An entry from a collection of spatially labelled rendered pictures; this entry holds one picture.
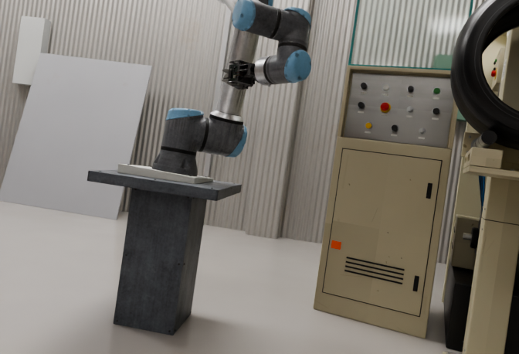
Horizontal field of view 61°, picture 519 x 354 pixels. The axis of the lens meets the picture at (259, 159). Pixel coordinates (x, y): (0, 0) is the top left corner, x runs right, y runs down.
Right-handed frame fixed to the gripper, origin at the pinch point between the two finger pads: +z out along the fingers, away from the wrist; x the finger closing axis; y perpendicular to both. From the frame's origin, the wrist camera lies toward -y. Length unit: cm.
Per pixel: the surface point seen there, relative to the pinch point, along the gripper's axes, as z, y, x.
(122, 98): 272, -96, -26
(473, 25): -66, -46, -21
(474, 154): -70, -46, 21
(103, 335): 34, 22, 98
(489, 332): -66, -85, 87
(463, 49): -64, -45, -13
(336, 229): 9, -87, 59
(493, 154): -75, -48, 21
